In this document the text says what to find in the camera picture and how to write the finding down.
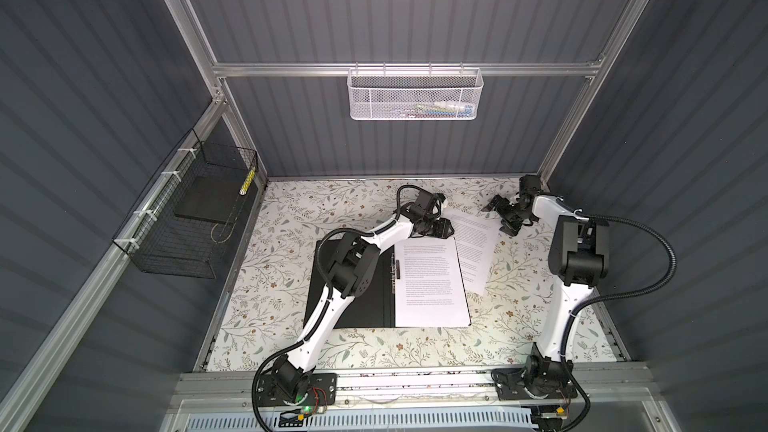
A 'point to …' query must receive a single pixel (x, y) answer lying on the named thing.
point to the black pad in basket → (210, 198)
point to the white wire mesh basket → (415, 94)
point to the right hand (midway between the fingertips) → (494, 217)
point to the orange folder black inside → (372, 308)
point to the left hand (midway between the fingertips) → (450, 230)
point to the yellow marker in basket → (247, 181)
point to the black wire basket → (183, 223)
